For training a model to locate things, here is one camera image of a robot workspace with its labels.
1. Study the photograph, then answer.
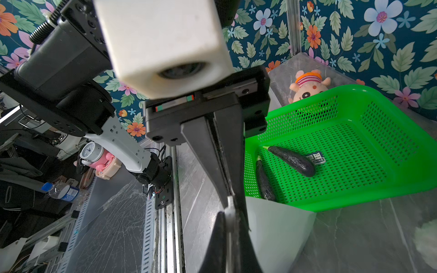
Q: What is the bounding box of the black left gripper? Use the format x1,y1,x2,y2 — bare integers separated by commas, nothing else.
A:
143,66,270,218

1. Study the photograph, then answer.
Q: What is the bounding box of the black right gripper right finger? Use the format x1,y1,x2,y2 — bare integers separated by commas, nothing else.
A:
233,210,262,273

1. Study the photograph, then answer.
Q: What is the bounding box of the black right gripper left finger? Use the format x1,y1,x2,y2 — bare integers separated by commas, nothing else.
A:
199,212,227,273

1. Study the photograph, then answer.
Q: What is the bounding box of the green plastic basket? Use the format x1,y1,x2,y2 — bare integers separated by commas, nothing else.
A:
244,85,437,212

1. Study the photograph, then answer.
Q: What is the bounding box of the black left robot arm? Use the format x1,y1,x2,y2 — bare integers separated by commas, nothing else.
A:
1,1,270,214

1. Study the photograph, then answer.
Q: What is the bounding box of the cartoon doll head toy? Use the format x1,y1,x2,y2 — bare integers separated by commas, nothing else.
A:
289,69,331,104

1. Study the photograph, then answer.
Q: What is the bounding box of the small label card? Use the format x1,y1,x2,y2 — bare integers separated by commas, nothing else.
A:
306,151,327,166

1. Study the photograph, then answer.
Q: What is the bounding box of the pink white alarm clock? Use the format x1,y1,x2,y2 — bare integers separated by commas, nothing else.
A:
74,142,122,180

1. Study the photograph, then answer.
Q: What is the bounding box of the blue cap water bottle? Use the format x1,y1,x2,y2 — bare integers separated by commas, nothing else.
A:
41,183,80,202

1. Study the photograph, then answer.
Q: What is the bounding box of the white teddy bear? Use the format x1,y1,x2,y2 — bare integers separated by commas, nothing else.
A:
414,219,437,270

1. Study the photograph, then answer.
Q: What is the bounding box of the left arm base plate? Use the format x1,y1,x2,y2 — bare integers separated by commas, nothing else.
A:
154,156,174,210

